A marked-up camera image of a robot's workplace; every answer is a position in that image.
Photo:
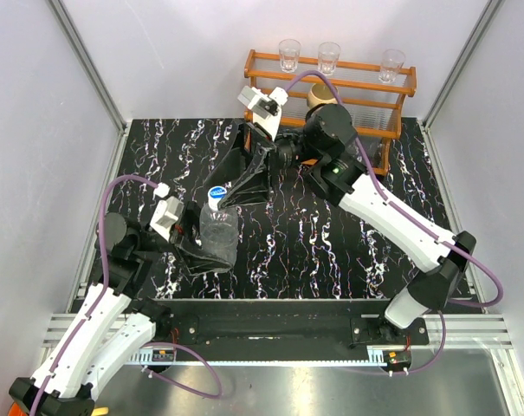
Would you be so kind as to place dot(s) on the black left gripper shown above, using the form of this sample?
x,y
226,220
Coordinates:
x,y
181,240

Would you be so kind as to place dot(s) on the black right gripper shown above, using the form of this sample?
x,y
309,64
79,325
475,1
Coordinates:
x,y
253,186

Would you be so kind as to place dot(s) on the clear plastic bottle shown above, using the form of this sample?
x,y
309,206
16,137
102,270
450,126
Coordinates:
x,y
219,232

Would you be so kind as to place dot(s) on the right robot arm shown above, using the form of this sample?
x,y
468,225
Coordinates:
x,y
343,176

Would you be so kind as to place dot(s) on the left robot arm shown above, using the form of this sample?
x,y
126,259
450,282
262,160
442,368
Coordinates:
x,y
113,323

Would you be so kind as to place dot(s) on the beige ceramic mug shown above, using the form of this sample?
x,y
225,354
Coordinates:
x,y
320,94

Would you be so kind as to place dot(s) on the clear drinking glass left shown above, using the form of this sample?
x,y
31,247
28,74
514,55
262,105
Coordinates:
x,y
289,54

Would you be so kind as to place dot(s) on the clear drinking glass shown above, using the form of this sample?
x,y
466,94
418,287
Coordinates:
x,y
328,57
392,61
289,54

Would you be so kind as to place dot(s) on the clear drinking glass middle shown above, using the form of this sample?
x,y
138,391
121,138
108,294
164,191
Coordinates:
x,y
328,57

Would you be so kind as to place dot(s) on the orange wooden shelf rack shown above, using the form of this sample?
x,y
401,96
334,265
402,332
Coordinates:
x,y
374,106

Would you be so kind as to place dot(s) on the clear drinking glass right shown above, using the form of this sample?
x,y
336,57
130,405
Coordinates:
x,y
392,61

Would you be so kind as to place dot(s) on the cream yellow mug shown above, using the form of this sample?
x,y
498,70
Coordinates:
x,y
100,411

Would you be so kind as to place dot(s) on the orange mug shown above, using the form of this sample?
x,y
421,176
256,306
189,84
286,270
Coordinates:
x,y
15,410

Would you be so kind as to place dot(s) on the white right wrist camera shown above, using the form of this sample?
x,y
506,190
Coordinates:
x,y
266,108

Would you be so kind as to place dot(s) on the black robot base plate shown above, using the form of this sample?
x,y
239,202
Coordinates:
x,y
314,331

